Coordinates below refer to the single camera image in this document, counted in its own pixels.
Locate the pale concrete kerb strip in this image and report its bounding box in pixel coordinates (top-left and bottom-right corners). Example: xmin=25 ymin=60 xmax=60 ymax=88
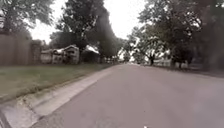
xmin=0 ymin=64 xmax=118 ymax=128

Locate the building with white roof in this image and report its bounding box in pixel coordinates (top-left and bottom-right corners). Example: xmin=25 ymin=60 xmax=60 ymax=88
xmin=80 ymin=44 xmax=102 ymax=64

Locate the small pale house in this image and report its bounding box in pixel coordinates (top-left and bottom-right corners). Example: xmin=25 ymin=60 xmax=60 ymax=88
xmin=40 ymin=44 xmax=81 ymax=65

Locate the pale fence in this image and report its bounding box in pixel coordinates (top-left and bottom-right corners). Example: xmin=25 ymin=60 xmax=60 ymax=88
xmin=152 ymin=58 xmax=173 ymax=68

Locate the dark conifer tree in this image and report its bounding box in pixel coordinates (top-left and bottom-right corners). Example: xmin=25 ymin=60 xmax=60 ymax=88
xmin=88 ymin=6 xmax=119 ymax=59

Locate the grey asphalt road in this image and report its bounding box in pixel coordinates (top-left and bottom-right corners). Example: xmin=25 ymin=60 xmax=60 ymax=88
xmin=29 ymin=63 xmax=224 ymax=128

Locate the brown wooden fence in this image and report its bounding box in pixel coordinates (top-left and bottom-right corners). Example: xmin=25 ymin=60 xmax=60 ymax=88
xmin=0 ymin=33 xmax=44 ymax=67

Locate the grass verge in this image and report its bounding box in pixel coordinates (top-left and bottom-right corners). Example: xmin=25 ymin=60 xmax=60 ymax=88
xmin=0 ymin=63 xmax=113 ymax=101

